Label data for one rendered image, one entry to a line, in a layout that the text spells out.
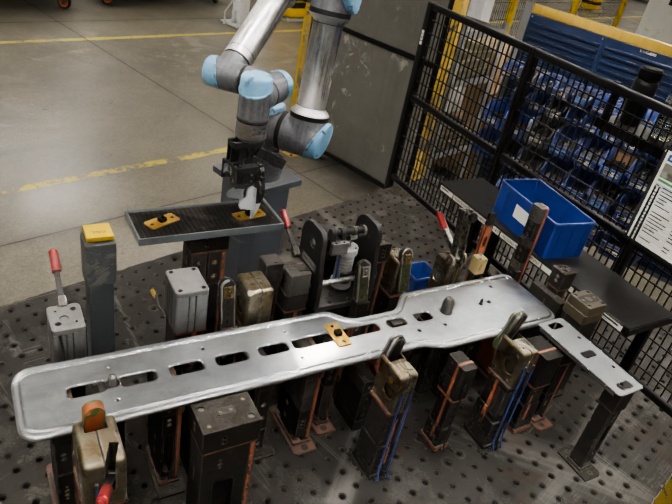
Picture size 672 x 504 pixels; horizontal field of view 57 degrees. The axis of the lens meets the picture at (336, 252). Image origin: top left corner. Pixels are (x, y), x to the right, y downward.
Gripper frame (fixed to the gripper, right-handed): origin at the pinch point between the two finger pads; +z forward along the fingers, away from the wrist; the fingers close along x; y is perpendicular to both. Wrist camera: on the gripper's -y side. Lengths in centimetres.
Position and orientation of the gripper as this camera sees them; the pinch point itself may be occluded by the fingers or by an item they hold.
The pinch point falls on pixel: (249, 208)
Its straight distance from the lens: 162.2
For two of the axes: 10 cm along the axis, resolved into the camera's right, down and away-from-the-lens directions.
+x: 6.1, 5.1, -6.1
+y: -7.8, 2.1, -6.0
